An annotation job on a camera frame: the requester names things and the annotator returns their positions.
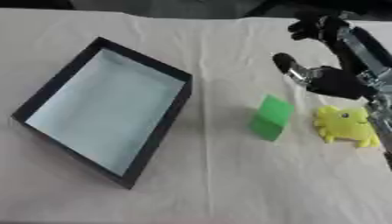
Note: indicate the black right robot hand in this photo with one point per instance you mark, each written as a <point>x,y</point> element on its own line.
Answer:
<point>334,80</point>

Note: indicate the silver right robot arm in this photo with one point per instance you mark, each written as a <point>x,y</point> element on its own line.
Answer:
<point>382,116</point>

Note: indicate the black box with white inside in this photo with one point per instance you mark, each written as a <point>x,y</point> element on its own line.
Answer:
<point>102,112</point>

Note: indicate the yellow toy animal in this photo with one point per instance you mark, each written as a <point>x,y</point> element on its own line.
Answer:
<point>346,126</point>

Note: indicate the green block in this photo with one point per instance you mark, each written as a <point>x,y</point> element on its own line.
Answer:
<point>271,117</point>

